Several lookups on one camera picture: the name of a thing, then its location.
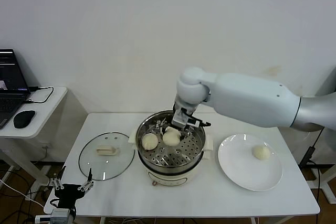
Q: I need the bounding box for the black open laptop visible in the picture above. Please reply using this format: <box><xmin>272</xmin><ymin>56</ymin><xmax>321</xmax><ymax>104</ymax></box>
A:
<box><xmin>0</xmin><ymin>49</ymin><xmax>32</xmax><ymax>130</ymax></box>

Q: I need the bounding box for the round glass pot lid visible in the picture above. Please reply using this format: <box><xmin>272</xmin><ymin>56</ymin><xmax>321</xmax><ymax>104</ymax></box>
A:
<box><xmin>78</xmin><ymin>131</ymin><xmax>136</xmax><ymax>182</ymax></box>

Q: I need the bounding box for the black cable with adapter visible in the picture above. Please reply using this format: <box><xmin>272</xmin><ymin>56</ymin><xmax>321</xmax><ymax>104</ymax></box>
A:
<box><xmin>300</xmin><ymin>129</ymin><xmax>325</xmax><ymax>168</ymax></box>

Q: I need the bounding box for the black computer mouse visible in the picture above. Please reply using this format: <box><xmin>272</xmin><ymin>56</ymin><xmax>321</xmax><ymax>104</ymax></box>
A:
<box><xmin>13</xmin><ymin>109</ymin><xmax>36</xmax><ymax>128</ymax></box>

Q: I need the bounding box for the black floor power adapter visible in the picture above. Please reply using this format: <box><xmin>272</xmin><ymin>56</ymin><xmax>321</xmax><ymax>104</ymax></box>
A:
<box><xmin>39</xmin><ymin>186</ymin><xmax>51</xmax><ymax>201</ymax></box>

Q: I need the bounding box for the white round plate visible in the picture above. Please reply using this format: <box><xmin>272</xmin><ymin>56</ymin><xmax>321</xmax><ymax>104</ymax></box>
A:
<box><xmin>217</xmin><ymin>134</ymin><xmax>284</xmax><ymax>192</ymax></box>

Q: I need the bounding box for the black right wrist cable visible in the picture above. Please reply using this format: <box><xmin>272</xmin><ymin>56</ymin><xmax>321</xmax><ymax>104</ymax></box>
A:
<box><xmin>188</xmin><ymin>119</ymin><xmax>212</xmax><ymax>127</ymax></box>

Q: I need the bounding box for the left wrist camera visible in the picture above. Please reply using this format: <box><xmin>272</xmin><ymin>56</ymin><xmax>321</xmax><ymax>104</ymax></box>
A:
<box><xmin>35</xmin><ymin>208</ymin><xmax>71</xmax><ymax>224</ymax></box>

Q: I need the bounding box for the stainless steel steamer basket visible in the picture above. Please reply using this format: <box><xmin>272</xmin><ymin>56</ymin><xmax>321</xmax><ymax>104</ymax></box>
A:
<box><xmin>135</xmin><ymin>111</ymin><xmax>206</xmax><ymax>168</ymax></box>

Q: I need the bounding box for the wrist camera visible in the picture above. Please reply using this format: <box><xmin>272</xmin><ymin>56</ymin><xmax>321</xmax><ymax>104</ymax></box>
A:
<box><xmin>172</xmin><ymin>107</ymin><xmax>200</xmax><ymax>128</ymax></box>
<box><xmin>35</xmin><ymin>208</ymin><xmax>71</xmax><ymax>224</ymax></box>

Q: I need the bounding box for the black laptop cable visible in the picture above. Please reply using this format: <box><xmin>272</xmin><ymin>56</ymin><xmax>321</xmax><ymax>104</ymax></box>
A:
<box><xmin>25</xmin><ymin>86</ymin><xmax>55</xmax><ymax>103</ymax></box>

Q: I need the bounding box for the white side table with label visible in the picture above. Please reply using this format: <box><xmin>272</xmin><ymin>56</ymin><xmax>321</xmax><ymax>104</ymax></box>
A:
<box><xmin>309</xmin><ymin>128</ymin><xmax>336</xmax><ymax>204</ymax></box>

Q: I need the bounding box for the white floor cable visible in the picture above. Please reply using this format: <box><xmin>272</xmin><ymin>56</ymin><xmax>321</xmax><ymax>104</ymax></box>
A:
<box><xmin>0</xmin><ymin>178</ymin><xmax>45</xmax><ymax>208</ymax></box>

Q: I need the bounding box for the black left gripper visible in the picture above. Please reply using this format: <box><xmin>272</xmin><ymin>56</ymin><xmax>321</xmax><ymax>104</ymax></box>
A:
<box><xmin>50</xmin><ymin>166</ymin><xmax>95</xmax><ymax>208</ymax></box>

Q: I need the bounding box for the cream electric cooking pot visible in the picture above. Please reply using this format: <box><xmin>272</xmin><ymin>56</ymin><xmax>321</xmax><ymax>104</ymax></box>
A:
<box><xmin>128</xmin><ymin>132</ymin><xmax>214</xmax><ymax>187</ymax></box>

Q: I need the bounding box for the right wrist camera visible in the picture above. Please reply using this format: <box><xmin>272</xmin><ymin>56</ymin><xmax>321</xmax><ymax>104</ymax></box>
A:
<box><xmin>172</xmin><ymin>107</ymin><xmax>200</xmax><ymax>128</ymax></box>

